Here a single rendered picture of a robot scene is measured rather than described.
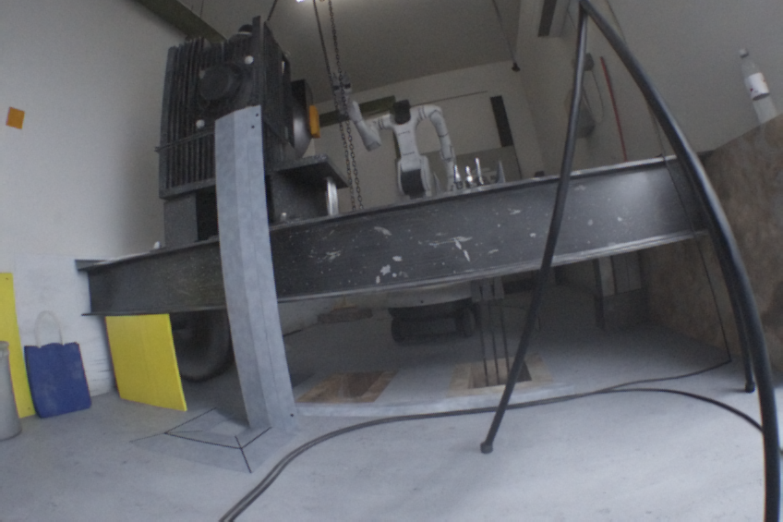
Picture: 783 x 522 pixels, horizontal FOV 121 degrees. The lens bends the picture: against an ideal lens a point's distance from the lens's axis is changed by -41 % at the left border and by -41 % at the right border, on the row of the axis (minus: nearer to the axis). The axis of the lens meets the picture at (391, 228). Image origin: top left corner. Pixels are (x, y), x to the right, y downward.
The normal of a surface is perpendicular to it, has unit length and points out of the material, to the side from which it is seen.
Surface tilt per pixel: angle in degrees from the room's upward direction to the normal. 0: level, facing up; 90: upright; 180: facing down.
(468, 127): 90
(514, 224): 90
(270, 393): 90
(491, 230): 90
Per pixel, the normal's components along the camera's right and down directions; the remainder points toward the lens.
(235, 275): -0.35, -0.06
